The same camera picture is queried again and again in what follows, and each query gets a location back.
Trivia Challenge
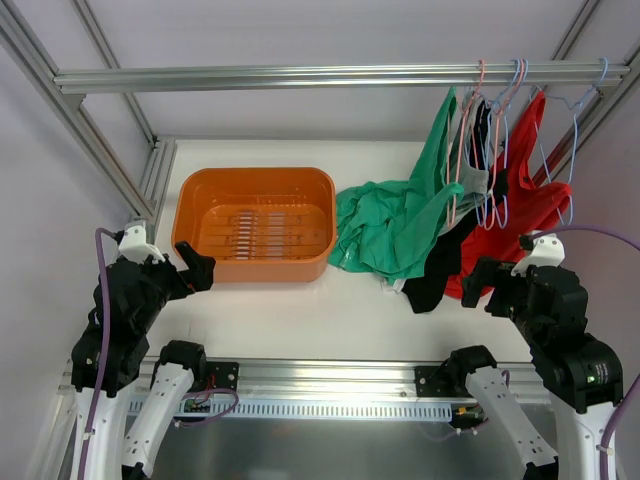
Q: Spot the pink wire hanger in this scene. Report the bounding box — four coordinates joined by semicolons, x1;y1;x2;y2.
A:
482;58;528;231
446;60;486;227

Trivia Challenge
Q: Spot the grey tank top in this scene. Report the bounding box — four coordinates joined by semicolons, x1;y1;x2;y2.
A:
439;91;489;236

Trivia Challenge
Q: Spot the green tank top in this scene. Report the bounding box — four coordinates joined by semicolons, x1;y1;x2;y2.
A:
328;88;464;282

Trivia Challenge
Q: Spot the blue wire hanger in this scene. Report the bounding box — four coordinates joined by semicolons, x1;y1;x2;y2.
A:
462;59;522;230

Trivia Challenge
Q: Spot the white tank top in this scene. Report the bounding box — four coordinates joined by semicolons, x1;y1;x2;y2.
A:
380;278;406;294

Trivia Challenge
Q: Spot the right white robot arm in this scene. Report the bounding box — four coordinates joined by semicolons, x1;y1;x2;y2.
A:
442;257;632;479

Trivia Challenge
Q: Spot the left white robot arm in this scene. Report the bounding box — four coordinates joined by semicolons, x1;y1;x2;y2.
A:
71;241;216;479

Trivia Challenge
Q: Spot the black tank top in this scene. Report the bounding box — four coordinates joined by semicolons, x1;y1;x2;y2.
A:
402;102;508;314

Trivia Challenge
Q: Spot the red tank top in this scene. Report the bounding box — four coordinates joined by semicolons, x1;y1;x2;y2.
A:
444;92;571;299

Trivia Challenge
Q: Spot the blue hanger with red top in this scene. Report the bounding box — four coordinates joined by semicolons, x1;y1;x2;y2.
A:
528;56;610;226

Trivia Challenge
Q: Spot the orange plastic basket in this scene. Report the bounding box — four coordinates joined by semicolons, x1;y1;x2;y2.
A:
171;167;337;283

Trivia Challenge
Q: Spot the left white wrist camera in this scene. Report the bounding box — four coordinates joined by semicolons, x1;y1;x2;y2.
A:
118;220;166;264

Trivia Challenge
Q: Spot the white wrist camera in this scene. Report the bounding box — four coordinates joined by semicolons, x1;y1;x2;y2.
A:
511;232;565;277
118;220;166;264

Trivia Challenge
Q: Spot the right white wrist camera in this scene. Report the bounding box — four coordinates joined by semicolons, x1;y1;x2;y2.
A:
511;232;565;277

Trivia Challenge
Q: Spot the left aluminium frame post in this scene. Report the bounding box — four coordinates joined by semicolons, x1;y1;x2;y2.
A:
1;1;177;235

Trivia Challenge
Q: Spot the aluminium frame post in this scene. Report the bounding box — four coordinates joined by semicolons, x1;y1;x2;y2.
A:
1;1;177;235
534;1;639;185

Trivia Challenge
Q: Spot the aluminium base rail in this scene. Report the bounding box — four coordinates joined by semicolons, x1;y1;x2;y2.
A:
57;357;551;401

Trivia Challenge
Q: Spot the white slotted cable duct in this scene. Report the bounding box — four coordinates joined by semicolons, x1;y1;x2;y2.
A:
128;396;453;423

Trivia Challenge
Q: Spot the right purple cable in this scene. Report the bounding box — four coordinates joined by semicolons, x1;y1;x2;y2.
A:
519;224;640;480

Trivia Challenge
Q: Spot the right aluminium frame post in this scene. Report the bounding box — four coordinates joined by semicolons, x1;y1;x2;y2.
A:
534;1;639;185

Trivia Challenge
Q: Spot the aluminium hanging rail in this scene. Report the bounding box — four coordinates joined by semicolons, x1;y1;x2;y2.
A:
54;59;631;94

